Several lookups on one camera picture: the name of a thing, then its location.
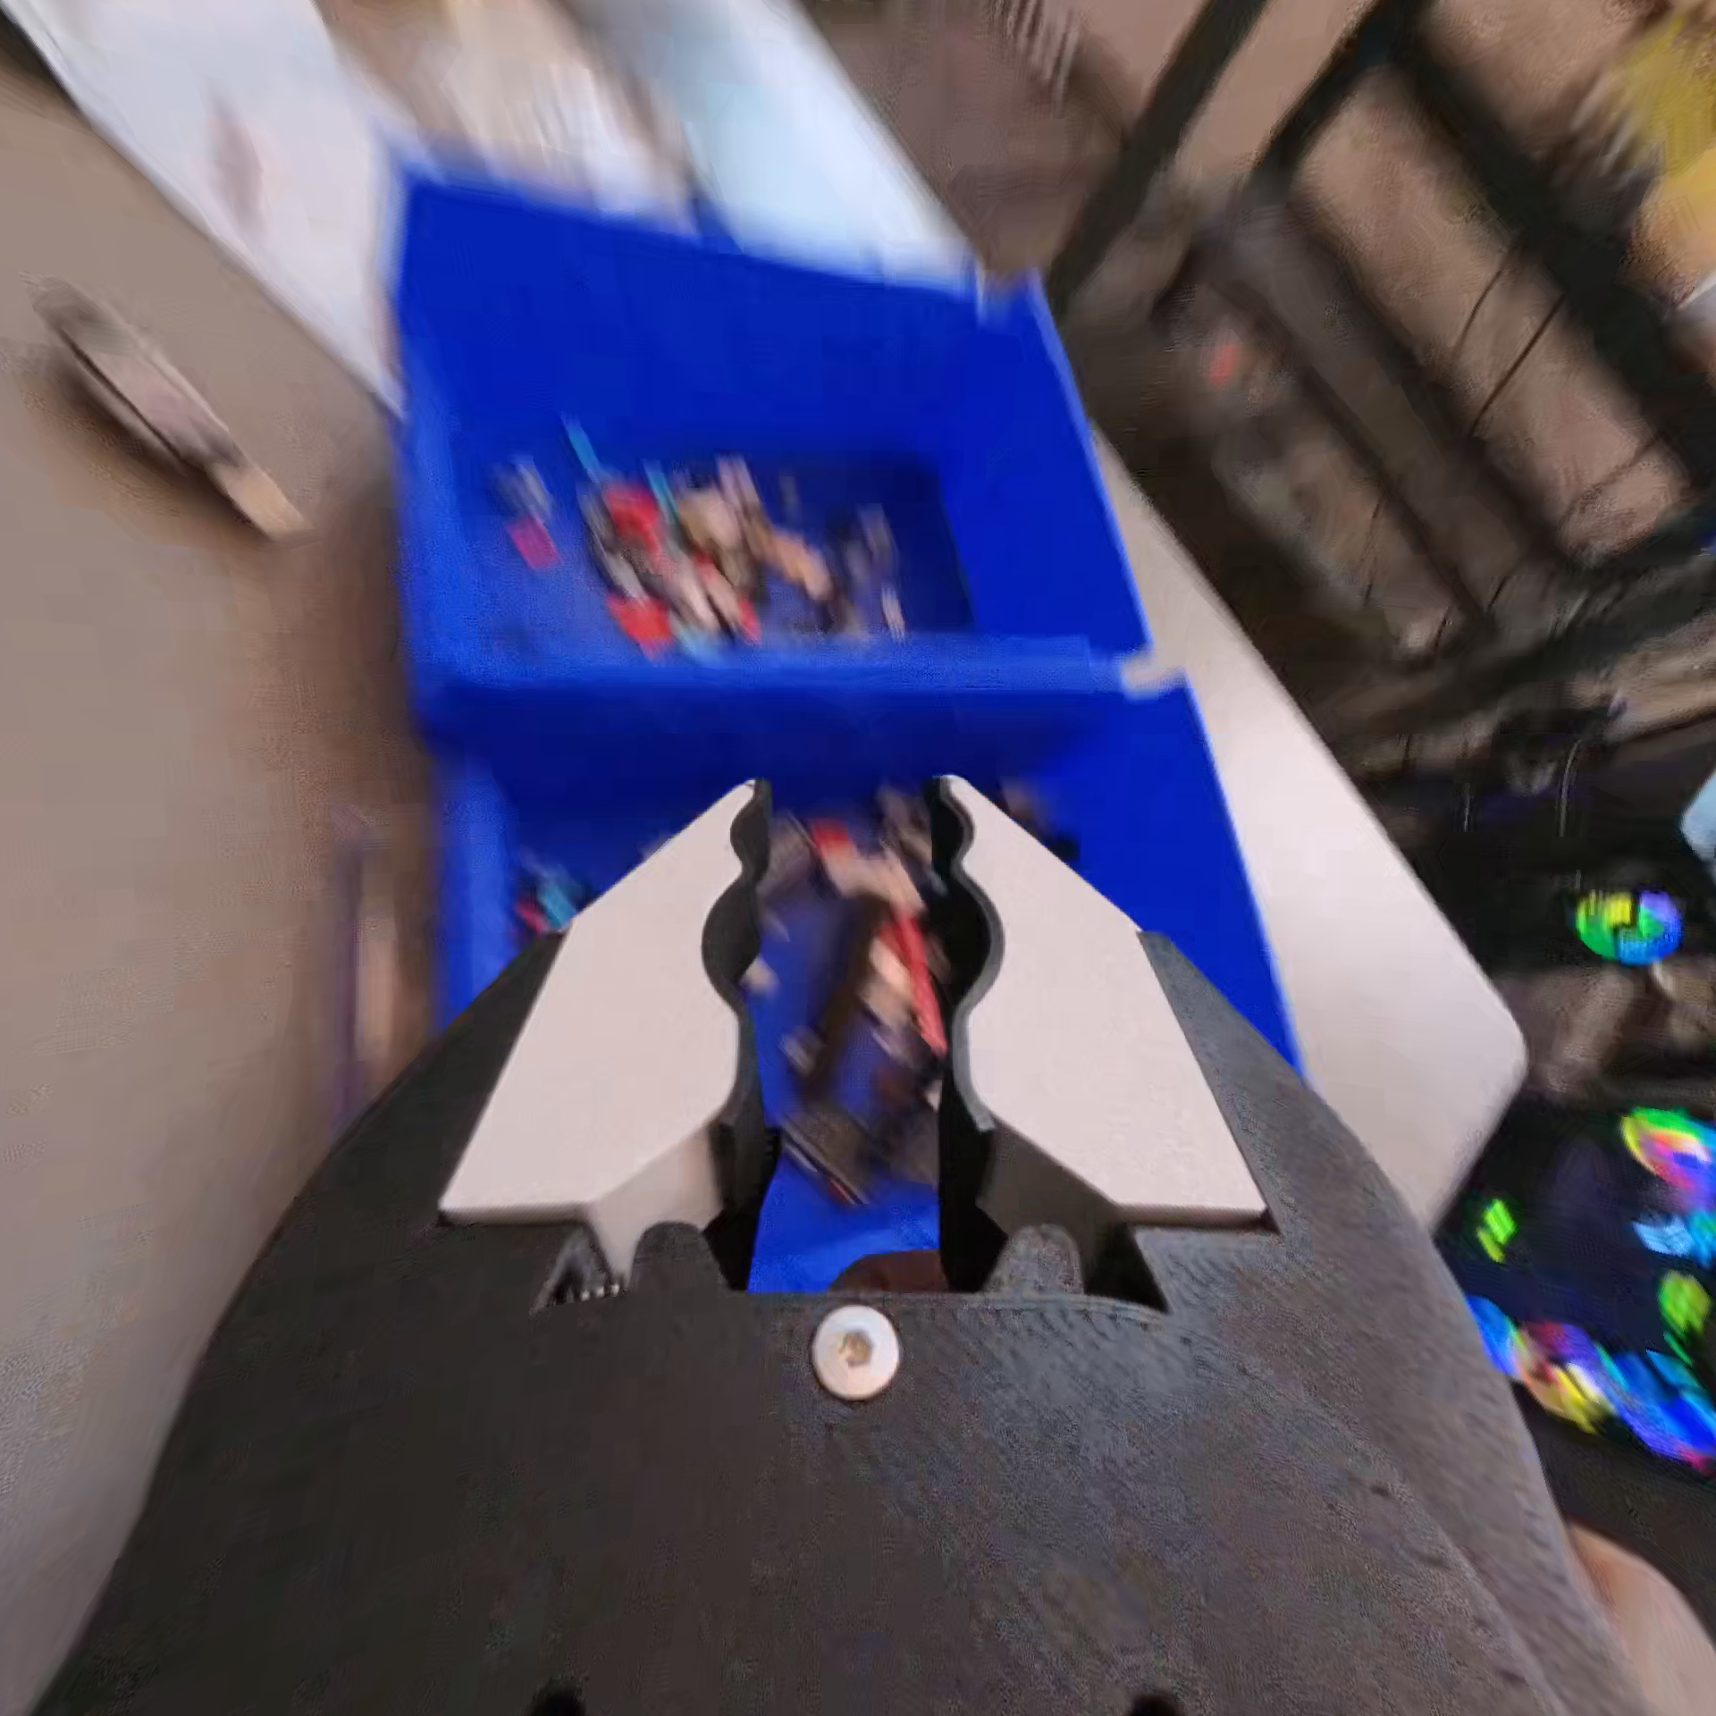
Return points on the white instruction sheet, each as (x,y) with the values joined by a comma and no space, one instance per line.
(802,135)

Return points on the blue divided plastic bin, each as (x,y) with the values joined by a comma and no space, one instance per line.
(751,363)

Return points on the grey and black brick model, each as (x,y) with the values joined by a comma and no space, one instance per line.
(147,389)

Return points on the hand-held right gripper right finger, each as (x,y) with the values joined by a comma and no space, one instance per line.
(1099,1072)

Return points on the iridescent patterned dark cloth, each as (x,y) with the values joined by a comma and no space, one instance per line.
(1582,1289)

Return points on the pile of small building bricks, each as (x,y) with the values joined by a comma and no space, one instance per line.
(869,994)
(697,551)

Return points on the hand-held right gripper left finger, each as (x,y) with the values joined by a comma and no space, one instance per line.
(601,1072)

